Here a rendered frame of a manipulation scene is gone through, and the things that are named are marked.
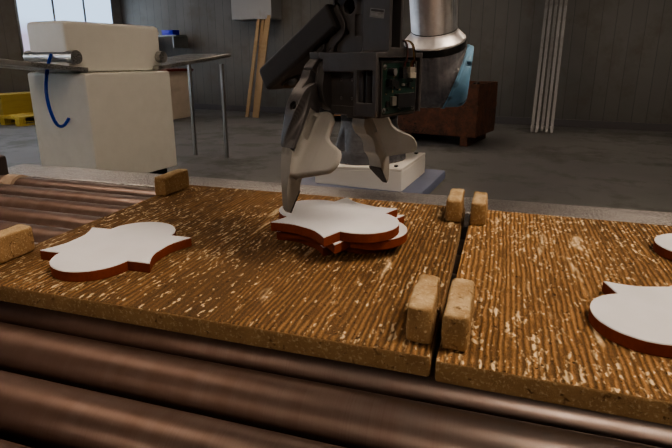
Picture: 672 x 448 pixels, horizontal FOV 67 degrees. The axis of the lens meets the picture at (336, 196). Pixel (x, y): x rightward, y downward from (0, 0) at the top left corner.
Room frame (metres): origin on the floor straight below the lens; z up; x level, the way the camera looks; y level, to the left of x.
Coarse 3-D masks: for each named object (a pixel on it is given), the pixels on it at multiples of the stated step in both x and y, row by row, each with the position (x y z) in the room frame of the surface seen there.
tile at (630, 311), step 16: (608, 288) 0.37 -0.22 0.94; (624, 288) 0.36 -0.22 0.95; (640, 288) 0.36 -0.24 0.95; (656, 288) 0.36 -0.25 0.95; (592, 304) 0.34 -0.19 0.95; (608, 304) 0.34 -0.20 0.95; (624, 304) 0.34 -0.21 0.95; (640, 304) 0.34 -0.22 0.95; (656, 304) 0.34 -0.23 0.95; (592, 320) 0.32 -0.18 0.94; (608, 320) 0.31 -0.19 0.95; (624, 320) 0.31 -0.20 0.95; (640, 320) 0.31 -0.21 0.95; (656, 320) 0.31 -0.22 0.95; (608, 336) 0.31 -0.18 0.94; (624, 336) 0.30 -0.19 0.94; (640, 336) 0.29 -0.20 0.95; (656, 336) 0.29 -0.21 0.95; (656, 352) 0.29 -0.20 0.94
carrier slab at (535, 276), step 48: (480, 240) 0.50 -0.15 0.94; (528, 240) 0.50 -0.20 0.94; (576, 240) 0.50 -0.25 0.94; (624, 240) 0.50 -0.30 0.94; (480, 288) 0.38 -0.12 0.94; (528, 288) 0.38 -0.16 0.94; (576, 288) 0.38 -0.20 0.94; (480, 336) 0.31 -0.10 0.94; (528, 336) 0.31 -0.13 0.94; (576, 336) 0.31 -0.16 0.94; (480, 384) 0.27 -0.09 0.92; (528, 384) 0.26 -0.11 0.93; (576, 384) 0.26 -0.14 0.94; (624, 384) 0.26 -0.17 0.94
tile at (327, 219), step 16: (304, 208) 0.52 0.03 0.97; (320, 208) 0.52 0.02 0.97; (336, 208) 0.52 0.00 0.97; (352, 208) 0.52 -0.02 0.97; (368, 208) 0.52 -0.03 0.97; (384, 208) 0.52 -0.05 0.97; (272, 224) 0.47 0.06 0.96; (288, 224) 0.47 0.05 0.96; (304, 224) 0.46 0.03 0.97; (320, 224) 0.46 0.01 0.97; (336, 224) 0.46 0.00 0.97; (352, 224) 0.46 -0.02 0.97; (368, 224) 0.46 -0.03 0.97; (384, 224) 0.46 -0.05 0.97; (320, 240) 0.43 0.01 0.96; (336, 240) 0.44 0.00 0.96; (352, 240) 0.44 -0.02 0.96; (368, 240) 0.44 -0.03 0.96; (384, 240) 0.44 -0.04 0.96
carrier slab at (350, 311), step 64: (192, 192) 0.69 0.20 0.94; (256, 192) 0.69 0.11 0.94; (192, 256) 0.45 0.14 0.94; (256, 256) 0.45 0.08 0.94; (320, 256) 0.45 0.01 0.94; (384, 256) 0.45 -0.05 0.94; (448, 256) 0.45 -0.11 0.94; (128, 320) 0.35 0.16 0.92; (192, 320) 0.34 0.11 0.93; (256, 320) 0.33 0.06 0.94; (320, 320) 0.33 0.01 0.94; (384, 320) 0.33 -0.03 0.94
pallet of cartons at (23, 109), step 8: (0, 96) 8.71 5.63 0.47; (8, 96) 8.84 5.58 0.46; (16, 96) 8.97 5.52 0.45; (24, 96) 9.10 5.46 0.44; (0, 104) 8.73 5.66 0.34; (8, 104) 8.81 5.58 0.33; (16, 104) 8.94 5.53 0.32; (24, 104) 9.08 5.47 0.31; (0, 112) 8.74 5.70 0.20; (8, 112) 8.79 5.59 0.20; (16, 112) 8.92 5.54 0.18; (24, 112) 9.06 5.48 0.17; (32, 112) 9.14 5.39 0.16; (0, 120) 8.69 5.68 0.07; (8, 120) 8.70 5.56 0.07; (16, 120) 8.50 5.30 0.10; (24, 120) 8.55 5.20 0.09; (32, 120) 9.10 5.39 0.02
